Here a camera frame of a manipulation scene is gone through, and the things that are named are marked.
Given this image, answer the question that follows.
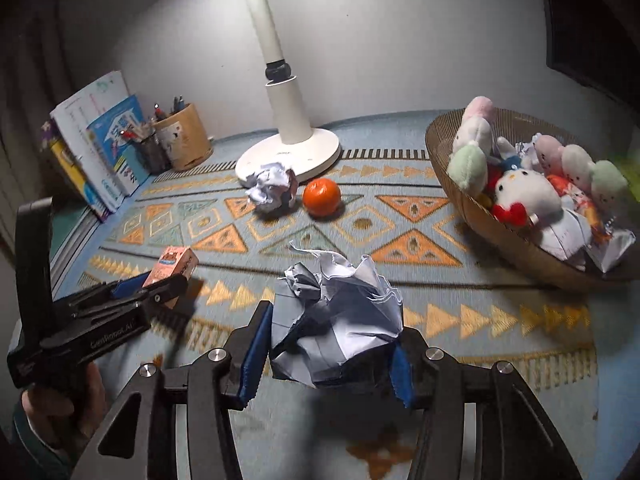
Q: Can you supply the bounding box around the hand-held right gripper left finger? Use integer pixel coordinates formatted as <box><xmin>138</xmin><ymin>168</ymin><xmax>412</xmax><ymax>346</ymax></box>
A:
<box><xmin>70</xmin><ymin>300</ymin><xmax>276</xmax><ymax>480</ymax></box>

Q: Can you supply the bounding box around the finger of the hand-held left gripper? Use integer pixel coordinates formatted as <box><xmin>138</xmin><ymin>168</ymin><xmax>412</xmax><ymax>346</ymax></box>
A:
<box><xmin>64</xmin><ymin>271</ymin><xmax>152</xmax><ymax>312</ymax></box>
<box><xmin>99</xmin><ymin>274</ymin><xmax>191</xmax><ymax>320</ymax></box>

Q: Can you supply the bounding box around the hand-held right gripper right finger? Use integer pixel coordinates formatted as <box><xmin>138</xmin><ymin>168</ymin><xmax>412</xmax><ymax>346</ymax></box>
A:
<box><xmin>390</xmin><ymin>327</ymin><xmax>583</xmax><ymax>480</ymax></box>

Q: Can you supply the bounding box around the small pink carton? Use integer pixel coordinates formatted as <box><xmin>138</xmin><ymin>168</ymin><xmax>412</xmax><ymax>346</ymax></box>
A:
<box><xmin>142</xmin><ymin>245</ymin><xmax>200</xmax><ymax>311</ymax></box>

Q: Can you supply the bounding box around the white paper ball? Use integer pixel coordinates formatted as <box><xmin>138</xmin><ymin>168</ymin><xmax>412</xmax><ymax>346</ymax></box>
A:
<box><xmin>540</xmin><ymin>207</ymin><xmax>601</xmax><ymax>271</ymax></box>
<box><xmin>270</xmin><ymin>240</ymin><xmax>405</xmax><ymax>388</ymax></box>
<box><xmin>245</xmin><ymin>161</ymin><xmax>298</xmax><ymax>216</ymax></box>

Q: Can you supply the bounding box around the round woven basket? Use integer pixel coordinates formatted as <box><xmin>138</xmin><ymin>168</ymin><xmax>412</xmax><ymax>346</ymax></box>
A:
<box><xmin>425</xmin><ymin>107</ymin><xmax>640</xmax><ymax>293</ymax></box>

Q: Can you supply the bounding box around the orange tangerine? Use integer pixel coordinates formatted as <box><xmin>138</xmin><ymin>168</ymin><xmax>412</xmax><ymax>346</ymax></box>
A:
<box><xmin>301</xmin><ymin>178</ymin><xmax>342</xmax><ymax>218</ymax></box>

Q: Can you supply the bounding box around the person's left forearm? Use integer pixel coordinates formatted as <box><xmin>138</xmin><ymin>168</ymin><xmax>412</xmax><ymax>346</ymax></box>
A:
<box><xmin>0</xmin><ymin>395</ymin><xmax>76</xmax><ymax>480</ymax></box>

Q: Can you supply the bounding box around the person's left hand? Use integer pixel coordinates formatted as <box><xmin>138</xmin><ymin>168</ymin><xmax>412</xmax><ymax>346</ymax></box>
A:
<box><xmin>20</xmin><ymin>357</ymin><xmax>108</xmax><ymax>451</ymax></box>

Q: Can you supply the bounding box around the patterned woven mat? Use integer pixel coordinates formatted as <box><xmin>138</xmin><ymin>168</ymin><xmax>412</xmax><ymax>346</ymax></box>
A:
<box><xmin>50</xmin><ymin>146</ymin><xmax>601</xmax><ymax>480</ymax></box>

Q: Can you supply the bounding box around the black mesh pen holder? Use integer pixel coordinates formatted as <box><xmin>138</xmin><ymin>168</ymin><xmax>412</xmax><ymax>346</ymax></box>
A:
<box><xmin>131</xmin><ymin>132</ymin><xmax>171</xmax><ymax>175</ymax></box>

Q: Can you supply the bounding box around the row of upright books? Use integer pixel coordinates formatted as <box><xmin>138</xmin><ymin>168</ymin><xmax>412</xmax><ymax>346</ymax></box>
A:
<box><xmin>40</xmin><ymin>70</ymin><xmax>153</xmax><ymax>224</ymax></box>

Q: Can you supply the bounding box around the cluster of assorted pens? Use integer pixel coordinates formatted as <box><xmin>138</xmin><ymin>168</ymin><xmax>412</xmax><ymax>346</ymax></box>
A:
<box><xmin>154</xmin><ymin>94</ymin><xmax>187</xmax><ymax>121</ymax></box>
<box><xmin>122</xmin><ymin>115</ymin><xmax>161</xmax><ymax>143</ymax></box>

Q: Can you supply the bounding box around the wooden pen holder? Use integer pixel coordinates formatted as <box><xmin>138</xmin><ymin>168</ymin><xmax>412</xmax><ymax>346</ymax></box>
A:
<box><xmin>152</xmin><ymin>103</ymin><xmax>213</xmax><ymax>171</ymax></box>

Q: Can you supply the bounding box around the white desk lamp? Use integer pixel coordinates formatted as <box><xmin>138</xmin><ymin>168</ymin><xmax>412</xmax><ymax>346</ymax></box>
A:
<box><xmin>232</xmin><ymin>0</ymin><xmax>343</xmax><ymax>186</ymax></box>

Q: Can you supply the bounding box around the white cat plush red bow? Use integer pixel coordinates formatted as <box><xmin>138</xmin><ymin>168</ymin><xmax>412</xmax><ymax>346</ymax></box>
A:
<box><xmin>487</xmin><ymin>167</ymin><xmax>563</xmax><ymax>228</ymax></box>

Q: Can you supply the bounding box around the pink white green dango plush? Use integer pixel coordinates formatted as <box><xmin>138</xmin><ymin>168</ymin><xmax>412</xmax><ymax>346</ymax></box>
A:
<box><xmin>532</xmin><ymin>132</ymin><xmax>631</xmax><ymax>206</ymax></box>
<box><xmin>446</xmin><ymin>96</ymin><xmax>501</xmax><ymax>196</ymax></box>

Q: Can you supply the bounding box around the small blue white plush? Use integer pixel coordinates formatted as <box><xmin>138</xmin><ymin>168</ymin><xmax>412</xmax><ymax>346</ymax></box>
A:
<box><xmin>495</xmin><ymin>137</ymin><xmax>531</xmax><ymax>173</ymax></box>

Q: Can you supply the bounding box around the shiny white wrapper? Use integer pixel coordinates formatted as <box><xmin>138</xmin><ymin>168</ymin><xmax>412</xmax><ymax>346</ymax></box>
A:
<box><xmin>587</xmin><ymin>227</ymin><xmax>638</xmax><ymax>273</ymax></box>

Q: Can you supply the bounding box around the dark rectangular panel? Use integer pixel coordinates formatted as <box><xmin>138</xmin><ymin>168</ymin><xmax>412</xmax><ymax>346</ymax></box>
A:
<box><xmin>532</xmin><ymin>0</ymin><xmax>640</xmax><ymax>111</ymax></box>

